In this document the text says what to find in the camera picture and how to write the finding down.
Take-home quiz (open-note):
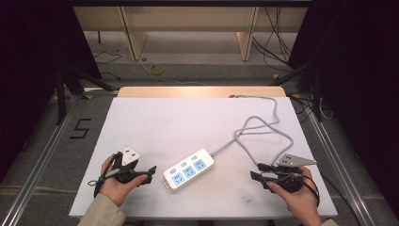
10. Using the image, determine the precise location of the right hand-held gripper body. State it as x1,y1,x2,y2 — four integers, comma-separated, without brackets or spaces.
272,153,318,194

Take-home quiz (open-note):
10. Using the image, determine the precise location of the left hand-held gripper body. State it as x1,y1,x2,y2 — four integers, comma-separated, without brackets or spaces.
111,145,143,185

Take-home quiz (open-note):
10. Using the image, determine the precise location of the person's right hand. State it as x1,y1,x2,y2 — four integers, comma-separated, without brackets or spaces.
266,166,323,226

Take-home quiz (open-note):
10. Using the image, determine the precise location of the person's left hand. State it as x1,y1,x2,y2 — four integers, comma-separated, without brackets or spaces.
99,153,150,208

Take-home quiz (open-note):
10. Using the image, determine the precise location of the white power strip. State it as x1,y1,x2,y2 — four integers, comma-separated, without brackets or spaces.
163,148,215,191

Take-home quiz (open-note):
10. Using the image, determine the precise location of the white table board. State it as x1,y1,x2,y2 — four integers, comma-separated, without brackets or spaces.
68,96,339,219

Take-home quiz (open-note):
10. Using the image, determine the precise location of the black metal stand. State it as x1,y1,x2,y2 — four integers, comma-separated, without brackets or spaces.
55,65,115,126
268,57,326,123

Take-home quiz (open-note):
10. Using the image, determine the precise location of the yellow tape roll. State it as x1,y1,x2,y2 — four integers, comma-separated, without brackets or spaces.
148,63,165,76

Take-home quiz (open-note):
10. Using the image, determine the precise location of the black curtain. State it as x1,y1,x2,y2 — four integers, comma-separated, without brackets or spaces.
0,0,103,185
287,0,399,219

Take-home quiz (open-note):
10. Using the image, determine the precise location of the beige wooden bench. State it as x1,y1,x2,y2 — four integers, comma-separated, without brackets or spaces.
72,6,309,62

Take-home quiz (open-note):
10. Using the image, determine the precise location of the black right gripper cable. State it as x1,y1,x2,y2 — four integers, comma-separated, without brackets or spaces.
293,170,362,226

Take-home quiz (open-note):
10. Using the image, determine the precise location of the grey power strip cable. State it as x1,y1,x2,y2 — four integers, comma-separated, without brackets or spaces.
209,94,295,168

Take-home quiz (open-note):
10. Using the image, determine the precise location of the aluminium floor rail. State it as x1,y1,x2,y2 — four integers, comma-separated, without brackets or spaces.
0,89,119,226
290,93,377,226

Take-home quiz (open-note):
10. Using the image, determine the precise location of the white floor cable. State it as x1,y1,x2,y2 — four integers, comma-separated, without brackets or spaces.
139,59,208,88

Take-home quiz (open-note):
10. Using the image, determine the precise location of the thin black floor cable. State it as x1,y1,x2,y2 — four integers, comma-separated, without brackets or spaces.
93,51,123,81

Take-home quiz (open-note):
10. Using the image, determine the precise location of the bundle of black cables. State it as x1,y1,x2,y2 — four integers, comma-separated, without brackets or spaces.
251,7,295,73

